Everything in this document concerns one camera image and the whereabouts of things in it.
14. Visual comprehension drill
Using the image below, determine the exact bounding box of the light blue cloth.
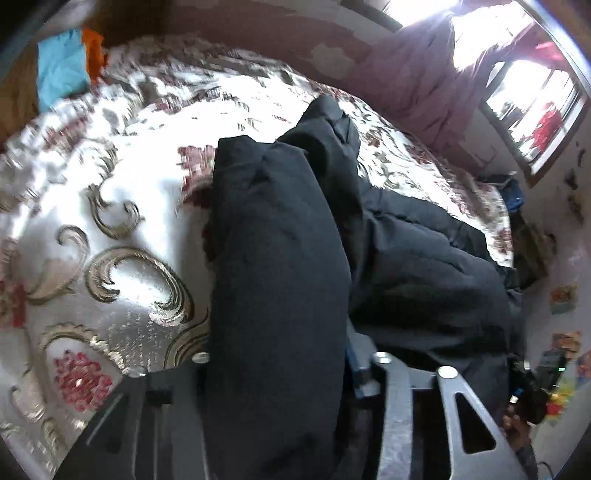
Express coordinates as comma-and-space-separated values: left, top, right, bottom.
36, 28, 92, 113

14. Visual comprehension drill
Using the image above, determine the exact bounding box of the red window decoration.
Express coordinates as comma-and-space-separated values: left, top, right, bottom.
530, 100, 570, 161

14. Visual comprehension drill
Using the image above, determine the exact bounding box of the pink curtain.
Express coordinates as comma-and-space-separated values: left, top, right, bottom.
355, 8, 514, 155

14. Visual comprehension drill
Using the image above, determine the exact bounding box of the orange cloth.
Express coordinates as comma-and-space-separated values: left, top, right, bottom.
82, 28, 110, 85

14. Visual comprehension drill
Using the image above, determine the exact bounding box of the brown wooden cabinet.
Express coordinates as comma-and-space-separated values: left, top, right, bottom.
89, 0, 199, 49

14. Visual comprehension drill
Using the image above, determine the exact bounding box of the floral bedspread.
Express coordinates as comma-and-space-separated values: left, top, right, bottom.
0, 33, 517, 480

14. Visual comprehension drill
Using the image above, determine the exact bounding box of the blue bag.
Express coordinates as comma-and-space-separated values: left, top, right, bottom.
500, 176, 528, 214

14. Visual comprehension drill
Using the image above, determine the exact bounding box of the wooden bench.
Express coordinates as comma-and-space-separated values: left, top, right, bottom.
512, 216, 558, 288

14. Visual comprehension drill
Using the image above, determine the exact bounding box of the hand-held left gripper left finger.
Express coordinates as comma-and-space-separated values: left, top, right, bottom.
59, 352, 214, 480

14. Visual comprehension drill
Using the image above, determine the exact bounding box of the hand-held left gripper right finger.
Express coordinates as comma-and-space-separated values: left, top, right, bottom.
345, 323, 531, 480

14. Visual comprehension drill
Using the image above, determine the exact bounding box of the person's right hand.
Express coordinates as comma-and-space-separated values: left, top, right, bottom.
502, 401, 534, 449

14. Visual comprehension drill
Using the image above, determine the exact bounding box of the black padded jacket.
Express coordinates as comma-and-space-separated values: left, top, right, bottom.
202, 95, 528, 480

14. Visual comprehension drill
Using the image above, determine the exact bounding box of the window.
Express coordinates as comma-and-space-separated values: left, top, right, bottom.
387, 0, 586, 186

